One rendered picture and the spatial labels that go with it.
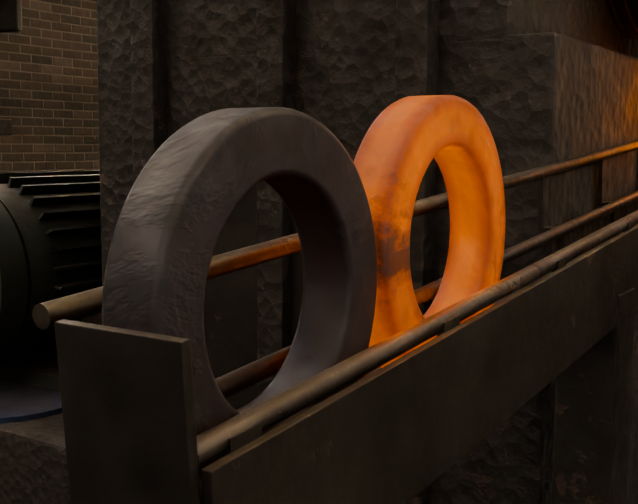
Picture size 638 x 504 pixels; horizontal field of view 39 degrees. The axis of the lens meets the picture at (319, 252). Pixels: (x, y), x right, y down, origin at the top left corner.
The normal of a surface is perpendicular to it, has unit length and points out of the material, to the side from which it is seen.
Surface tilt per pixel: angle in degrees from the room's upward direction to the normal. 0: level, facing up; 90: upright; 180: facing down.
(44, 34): 90
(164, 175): 48
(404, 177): 90
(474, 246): 78
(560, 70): 90
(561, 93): 90
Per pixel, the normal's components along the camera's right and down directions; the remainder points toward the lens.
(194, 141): -0.30, -0.77
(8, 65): 0.84, 0.07
